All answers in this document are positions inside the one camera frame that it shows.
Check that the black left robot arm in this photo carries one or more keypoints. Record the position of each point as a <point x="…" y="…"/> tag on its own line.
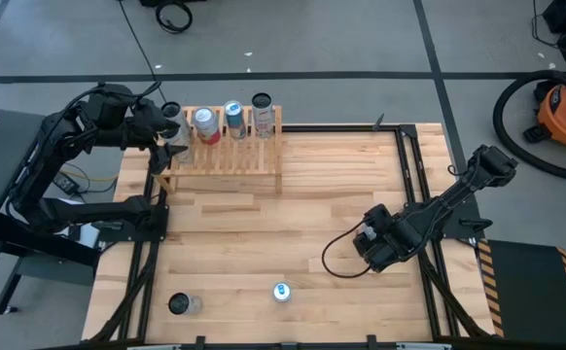
<point x="93" y="211"/>

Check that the white Celsius Peach Vibe can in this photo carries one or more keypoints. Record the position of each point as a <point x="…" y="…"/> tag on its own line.
<point x="263" y="121"/>

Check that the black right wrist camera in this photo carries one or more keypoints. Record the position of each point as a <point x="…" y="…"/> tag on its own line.
<point x="380" y="216"/>

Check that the white Celsius tropical can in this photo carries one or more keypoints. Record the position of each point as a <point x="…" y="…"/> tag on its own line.
<point x="190" y="305"/>
<point x="178" y="121"/>

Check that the blue silver Red Bull can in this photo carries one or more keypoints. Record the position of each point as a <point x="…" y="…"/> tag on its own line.
<point x="282" y="292"/>
<point x="237" y="126"/>

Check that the black mat hazard stripes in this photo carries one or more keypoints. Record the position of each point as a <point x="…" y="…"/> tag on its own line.
<point x="526" y="291"/>

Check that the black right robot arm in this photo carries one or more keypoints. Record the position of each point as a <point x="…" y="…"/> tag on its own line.
<point x="458" y="194"/>

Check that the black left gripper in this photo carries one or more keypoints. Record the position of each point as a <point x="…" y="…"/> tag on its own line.
<point x="144" y="124"/>

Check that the silver aluminium extrusion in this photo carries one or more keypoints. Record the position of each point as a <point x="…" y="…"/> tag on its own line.
<point x="424" y="347"/>
<point x="152" y="347"/>

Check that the white panel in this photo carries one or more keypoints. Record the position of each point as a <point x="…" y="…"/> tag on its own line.
<point x="88" y="238"/>

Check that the wooden slatted shelf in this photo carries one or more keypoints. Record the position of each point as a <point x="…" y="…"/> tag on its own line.
<point x="244" y="160"/>

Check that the black power adapter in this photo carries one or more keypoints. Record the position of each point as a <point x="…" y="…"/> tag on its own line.
<point x="64" y="184"/>

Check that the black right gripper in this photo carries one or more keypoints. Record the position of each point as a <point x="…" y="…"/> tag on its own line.
<point x="380" y="250"/>

